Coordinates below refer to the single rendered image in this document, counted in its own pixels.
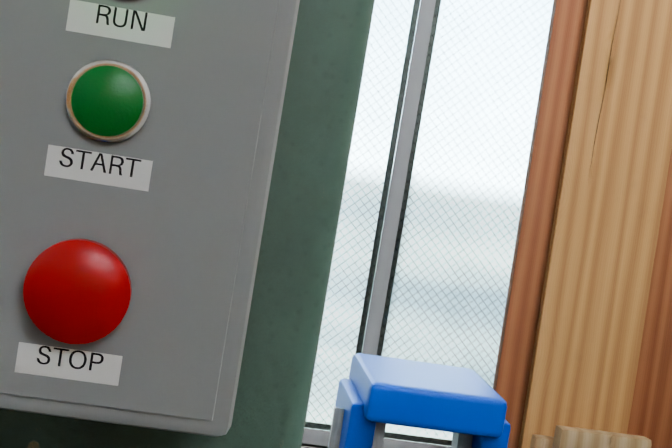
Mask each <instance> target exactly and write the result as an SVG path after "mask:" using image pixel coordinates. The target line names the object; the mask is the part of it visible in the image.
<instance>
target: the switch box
mask: <svg viewBox="0 0 672 448"><path fill-rule="evenodd" d="M79 1H85V2H90V3H96V4H102V5H107V6H113V7H119V8H125V9H130V10H136V11H142V12H147V13H153V14H159V15H165V16H170V17H175V22H174V29H173V35H172V42H171V48H166V47H160V46H154V45H148V44H142V43H136V42H131V41H125V40H119V39H113V38H107V37H101V36H96V35H90V34H84V33H78V32H72V31H66V24H67V18H68V11H69V4H70V0H0V409H5V410H13V411H21V412H28V413H36V414H44V415H51V416H59V417H67V418H74V419H82V420H90V421H97V422H105V423H113V424H120V425H128V426H136V427H143V428H151V429H159V430H166V431H174V432H182V433H189V434H197V435H205V436H212V437H218V436H222V435H226V434H227V432H228V430H229V429H230V427H231V425H232V419H233V412H234V406H235V400H236V394H237V388H238V381H239V375H240V369H241V363H242V357H243V350H244V344H245V338H246V332H247V326H248V319H249V313H250V307H251V301H252V295H253V288H254V282H255V276H256V270H257V264H258V257H259V251H260V245H261V239H262V233H263V226H264V220H265V214H266V208H267V202H268V195H269V189H270V183H271V177H272V171H273V164H274V158H275V152H276V146H277V140H278V133H279V127H280V121H281V115H282V108H283V102H284V96H285V90H286V84H287V77H288V71H289V65H290V59H291V53H292V46H293V40H294V34H295V28H296V22H297V15H298V9H299V3H300V0H79ZM103 59H111V60H117V61H121V62H124V63H126V64H128V65H130V66H131V67H133V68H134V69H135V70H137V71H138V72H139V73H140V75H141V76H142V77H143V78H144V80H145V82H146V83H147V86H148V88H149V91H150V97H151V108H150V112H149V116H148V118H147V120H146V122H145V124H144V125H143V127H142V128H141V129H140V130H139V131H138V132H137V133H136V134H135V135H133V136H132V137H130V138H128V139H126V140H123V141H120V142H115V143H101V142H97V141H94V140H92V139H89V138H87V137H86V136H84V135H83V134H82V133H80V132H79V131H78V130H77V129H76V128H75V126H74V125H73V124H72V122H71V120H70V119H69V116H68V113H67V110H66V103H65V101H66V92H67V88H68V85H69V83H70V81H71V79H72V78H73V76H74V75H75V74H76V72H77V71H79V70H80V69H81V68H82V67H83V66H85V65H87V64H89V63H91V62H94V61H97V60H103ZM48 144H49V145H55V146H62V147H68V148H74V149H80V150H87V151H93V152H99V153H106V154H112V155H118V156H124V157H131V158H137V159H143V160H150V161H153V164H152V171H151V177H150V183H149V190H148V191H141V190H135V189H129V188H122V187H116V186H109V185H103V184H96V183H90V182H84V181H77V180H71V179H64V178H58V177H52V176H45V175H44V171H45V165H46V158H47V151H48ZM69 239H88V240H93V241H96V242H99V243H101V244H103V245H105V246H107V247H108V248H110V249H111V250H112V251H114V252H115V253H116V254H117V255H118V256H119V258H120V259H121V260H122V261H123V263H124V265H125V266H126V268H127V271H128V273H129V276H130V280H131V288H132V292H131V300H130V304H129V307H128V310H127V312H126V314H125V316H124V318H123V319H122V321H121V323H120V324H119V325H118V326H117V327H116V328H115V329H114V330H113V331H112V332H111V333H110V334H108V335H107V336H105V337H103V338H102V339H99V340H97V341H94V342H91V343H87V344H67V343H63V342H59V341H57V340H54V339H52V338H50V337H49V336H47V335H45V334H44V333H43V332H42V331H40V330H39V329H38V328H37V327H36V325H35V324H34V323H33V322H32V320H31V319H30V317H29V315H28V313H27V311H26V308H25V304H24V299H23V285H24V280H25V276H26V274H27V271H28V269H29V267H30V266H31V264H32V263H33V261H34V260H35V259H36V258H37V257H38V255H40V254H41V253H42V252H43V251H44V250H46V249H47V248H49V247H50V246H52V245H54V244H56V243H58V242H61V241H64V240H69ZM19 342H24V343H31V344H39V345H46V346H53V347H60V348H68V349H75V350H82V351H89V352H97V353H104V354H111V355H118V356H123V357H122V364H121V370H120V377H119V383H118V386H114V385H107V384H99V383H92V382H84V381H77V380H70V379H62V378H55V377H47V376H40V375H32V374H25V373H18V372H14V371H15V365H16V358H17V351H18V345H19Z"/></svg>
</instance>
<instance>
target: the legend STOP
mask: <svg viewBox="0 0 672 448"><path fill-rule="evenodd" d="M122 357H123V356H118V355H111V354H104V353H97V352H89V351H82V350H75V349H68V348H60V347H53V346H46V345H39V344H31V343H24V342H19V345H18V351H17V358H16V365H15V371H14V372H18V373H25V374H32V375H40V376H47V377H55V378H62V379H70V380H77V381H84V382H92V383H99V384H107V385H114V386H118V383H119V377H120V370H121V364H122Z"/></svg>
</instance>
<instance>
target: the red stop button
mask: <svg viewBox="0 0 672 448"><path fill-rule="evenodd" d="M131 292H132V288H131V280H130V276H129V273H128V271H127V268H126V266H125V265H124V263H123V261H122V260H121V259H120V258H119V256H118V255H117V254H116V253H115V252H114V251H112V250H111V249H110V248H108V247H107V246H105V245H103V244H101V243H99V242H96V241H93V240H88V239H69V240H64V241H61V242H58V243H56V244H54V245H52V246H50V247H49V248H47V249H46V250H44V251H43V252H42V253H41V254H40V255H38V257H37V258H36V259H35V260H34V261H33V263H32V264H31V266H30V267H29V269H28V271H27V274H26V276H25V280H24V285H23V299H24V304H25V308H26V311H27V313H28V315H29V317H30V319H31V320H32V322H33V323H34V324H35V325H36V327H37V328H38V329H39V330H40V331H42V332H43V333H44V334H45V335H47V336H49V337H50V338H52V339H54V340H57V341H59V342H63V343H67V344H87V343H91V342H94V341H97V340H99V339H102V338H103V337H105V336H107V335H108V334H110V333H111V332H112V331H113V330H114V329H115V328H116V327H117V326H118V325H119V324H120V323H121V321H122V319H123V318H124V316H125V314H126V312H127V310H128V307H129V304H130V300H131Z"/></svg>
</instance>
